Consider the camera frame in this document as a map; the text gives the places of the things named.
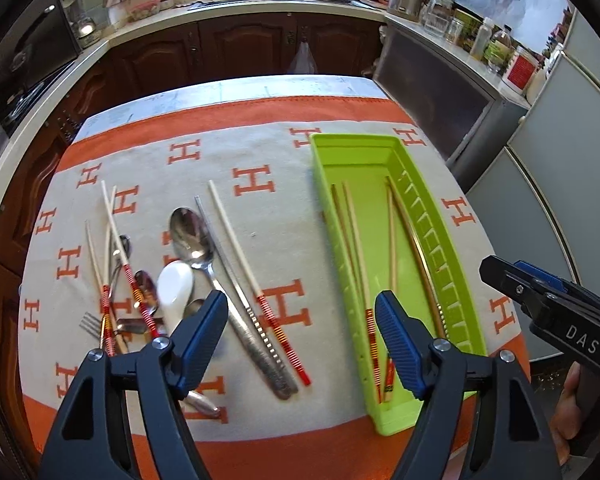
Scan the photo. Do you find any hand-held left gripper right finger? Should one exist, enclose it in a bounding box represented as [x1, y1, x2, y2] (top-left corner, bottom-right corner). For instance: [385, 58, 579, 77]
[374, 290, 563, 480]

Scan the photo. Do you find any red label white jug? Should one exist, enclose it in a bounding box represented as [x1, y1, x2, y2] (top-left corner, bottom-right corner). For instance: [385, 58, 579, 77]
[502, 45, 542, 96]

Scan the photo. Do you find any grey refrigerator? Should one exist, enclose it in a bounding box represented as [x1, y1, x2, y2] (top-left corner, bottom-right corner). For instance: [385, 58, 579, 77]
[465, 7, 600, 363]

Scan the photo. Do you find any orange and beige printed blanket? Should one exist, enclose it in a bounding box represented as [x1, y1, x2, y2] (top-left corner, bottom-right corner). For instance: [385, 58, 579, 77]
[17, 95, 531, 480]

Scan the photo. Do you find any green plastic utensil tray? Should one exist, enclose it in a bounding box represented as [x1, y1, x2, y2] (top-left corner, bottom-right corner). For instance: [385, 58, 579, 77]
[309, 133, 488, 436]

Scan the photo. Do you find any stainless steel appliance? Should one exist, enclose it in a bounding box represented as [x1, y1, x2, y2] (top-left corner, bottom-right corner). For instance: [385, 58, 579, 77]
[372, 25, 531, 196]

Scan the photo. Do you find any large glass jar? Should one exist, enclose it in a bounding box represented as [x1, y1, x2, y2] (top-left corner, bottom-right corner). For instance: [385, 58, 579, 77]
[422, 0, 454, 37]

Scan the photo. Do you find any white kitchen countertop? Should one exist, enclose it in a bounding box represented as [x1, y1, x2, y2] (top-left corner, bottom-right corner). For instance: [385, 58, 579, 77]
[0, 0, 531, 221]

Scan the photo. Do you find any medium metal spoon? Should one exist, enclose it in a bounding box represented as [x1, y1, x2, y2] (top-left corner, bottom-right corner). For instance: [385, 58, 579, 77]
[180, 298, 222, 419]

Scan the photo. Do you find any metal fork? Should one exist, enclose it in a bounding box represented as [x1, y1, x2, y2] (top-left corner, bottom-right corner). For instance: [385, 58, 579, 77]
[78, 311, 150, 337]

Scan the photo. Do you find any metal chopstick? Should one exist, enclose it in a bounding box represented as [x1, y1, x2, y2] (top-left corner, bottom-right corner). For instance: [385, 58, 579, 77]
[200, 200, 300, 394]
[195, 196, 290, 401]

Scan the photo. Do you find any person's right hand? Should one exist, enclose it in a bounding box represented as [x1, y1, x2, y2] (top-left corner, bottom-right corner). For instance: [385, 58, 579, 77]
[550, 361, 582, 467]

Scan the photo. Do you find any thin brown wooden chopstick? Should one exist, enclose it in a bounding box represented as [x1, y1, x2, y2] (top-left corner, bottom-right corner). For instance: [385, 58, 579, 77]
[331, 183, 367, 307]

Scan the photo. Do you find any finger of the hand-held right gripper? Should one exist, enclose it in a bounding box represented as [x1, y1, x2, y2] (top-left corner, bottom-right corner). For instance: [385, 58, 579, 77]
[479, 254, 552, 312]
[513, 259, 569, 294]

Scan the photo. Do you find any round glass jar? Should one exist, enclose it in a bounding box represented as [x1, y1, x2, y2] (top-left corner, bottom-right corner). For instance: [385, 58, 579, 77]
[74, 14, 104, 49]

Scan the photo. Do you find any pale patterned table cover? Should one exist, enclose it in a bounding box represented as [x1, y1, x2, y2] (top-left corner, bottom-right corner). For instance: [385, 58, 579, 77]
[74, 75, 387, 137]

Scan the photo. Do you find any white chopstick red striped end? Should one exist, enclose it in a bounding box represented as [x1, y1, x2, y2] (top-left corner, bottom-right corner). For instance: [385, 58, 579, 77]
[85, 220, 120, 357]
[101, 185, 118, 348]
[208, 180, 313, 387]
[101, 180, 162, 339]

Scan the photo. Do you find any white plastic bag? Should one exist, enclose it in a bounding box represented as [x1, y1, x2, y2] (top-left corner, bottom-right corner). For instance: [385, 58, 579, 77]
[286, 42, 319, 76]

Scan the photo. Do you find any white ceramic spoon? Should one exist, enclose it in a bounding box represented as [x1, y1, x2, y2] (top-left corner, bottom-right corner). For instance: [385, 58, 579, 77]
[157, 261, 196, 336]

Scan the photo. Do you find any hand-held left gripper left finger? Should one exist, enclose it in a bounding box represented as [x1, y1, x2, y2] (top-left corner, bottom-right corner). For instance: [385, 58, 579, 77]
[39, 290, 229, 480]

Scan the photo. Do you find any white plastic bottle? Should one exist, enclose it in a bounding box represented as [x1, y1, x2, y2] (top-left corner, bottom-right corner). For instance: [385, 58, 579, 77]
[470, 16, 496, 61]

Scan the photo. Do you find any black cooktop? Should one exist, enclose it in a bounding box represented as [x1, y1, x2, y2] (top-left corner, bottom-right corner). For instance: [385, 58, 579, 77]
[0, 0, 82, 136]

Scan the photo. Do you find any green label bottle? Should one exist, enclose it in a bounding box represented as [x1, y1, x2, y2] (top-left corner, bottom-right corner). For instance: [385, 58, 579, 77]
[485, 30, 514, 74]

